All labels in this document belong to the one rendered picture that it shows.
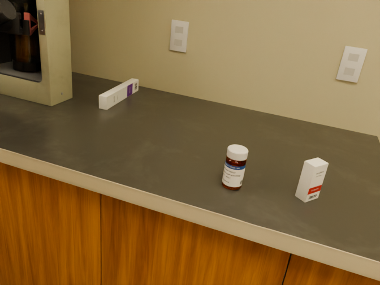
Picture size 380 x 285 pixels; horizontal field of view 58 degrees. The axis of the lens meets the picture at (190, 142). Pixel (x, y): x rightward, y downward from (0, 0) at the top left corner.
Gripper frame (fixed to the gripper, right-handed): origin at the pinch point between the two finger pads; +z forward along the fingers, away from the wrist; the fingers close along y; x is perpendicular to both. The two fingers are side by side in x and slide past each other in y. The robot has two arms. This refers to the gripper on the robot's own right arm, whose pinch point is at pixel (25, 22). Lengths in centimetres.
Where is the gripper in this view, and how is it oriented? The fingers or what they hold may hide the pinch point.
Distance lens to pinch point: 133.4
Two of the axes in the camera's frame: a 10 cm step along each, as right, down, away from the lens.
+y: -9.6, -1.9, 2.2
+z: 2.7, -3.0, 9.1
